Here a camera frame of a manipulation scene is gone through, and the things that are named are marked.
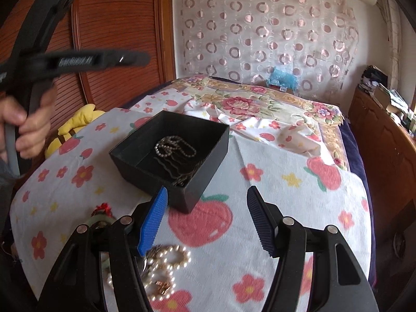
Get white fruit flower print cloth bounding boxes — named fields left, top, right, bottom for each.
left=10, top=107, right=371, bottom=312

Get blue plastic bag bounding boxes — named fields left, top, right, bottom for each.
left=266, top=67, right=299, bottom=92

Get yellow plush toy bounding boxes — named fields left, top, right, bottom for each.
left=45, top=104, right=106, bottom=158

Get wooden cabinet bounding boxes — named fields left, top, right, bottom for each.
left=348, top=86, right=416, bottom=254

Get red cord bracelet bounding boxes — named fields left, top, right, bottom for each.
left=86, top=202, right=118, bottom=231

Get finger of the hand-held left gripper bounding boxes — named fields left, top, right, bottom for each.
left=13, top=0, right=83, bottom=56
left=97, top=50, right=151, bottom=69

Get pearl bracelets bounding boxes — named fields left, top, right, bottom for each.
left=106, top=244, right=192, bottom=303

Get black jewelry box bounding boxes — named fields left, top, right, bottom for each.
left=109, top=110, right=230, bottom=214

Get beige patterned window curtain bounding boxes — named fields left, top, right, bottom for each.
left=379, top=0, right=404, bottom=69

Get floral blanket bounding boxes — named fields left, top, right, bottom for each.
left=169, top=75, right=350, bottom=171

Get person's left hand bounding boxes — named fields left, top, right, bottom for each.
left=0, top=86, right=57, bottom=160

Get cardboard box with papers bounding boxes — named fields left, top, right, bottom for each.
left=372, top=83, right=410, bottom=114

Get dark blue bedsheet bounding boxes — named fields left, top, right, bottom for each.
left=338, top=123, right=378, bottom=267

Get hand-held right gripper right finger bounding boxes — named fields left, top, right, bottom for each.
left=246, top=186, right=381, bottom=312

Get sheer circle pattern curtain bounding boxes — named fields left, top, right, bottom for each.
left=172, top=0, right=360, bottom=90

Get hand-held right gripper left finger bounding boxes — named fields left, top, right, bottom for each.
left=36, top=187, right=168, bottom=312

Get dark clothes pile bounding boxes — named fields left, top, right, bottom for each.
left=359, top=65, right=389, bottom=92

